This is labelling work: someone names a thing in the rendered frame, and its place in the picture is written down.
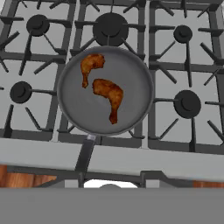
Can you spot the wooden cupboard front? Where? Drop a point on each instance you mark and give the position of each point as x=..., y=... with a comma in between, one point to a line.
x=17, y=179
x=210, y=185

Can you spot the large browned chicken drumstick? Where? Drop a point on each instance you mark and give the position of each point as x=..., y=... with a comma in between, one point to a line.
x=112, y=93

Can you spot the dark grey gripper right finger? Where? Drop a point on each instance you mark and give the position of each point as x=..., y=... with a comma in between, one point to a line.
x=143, y=181

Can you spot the dark grey frying pan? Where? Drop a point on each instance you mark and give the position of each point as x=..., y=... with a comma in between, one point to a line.
x=132, y=87

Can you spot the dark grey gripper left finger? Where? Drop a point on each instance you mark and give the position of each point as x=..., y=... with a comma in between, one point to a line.
x=81, y=182

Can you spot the small browned chicken drumstick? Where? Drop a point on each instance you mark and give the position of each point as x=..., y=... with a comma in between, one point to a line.
x=90, y=62

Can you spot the steel gas hob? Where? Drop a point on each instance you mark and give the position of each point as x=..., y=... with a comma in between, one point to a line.
x=180, y=145

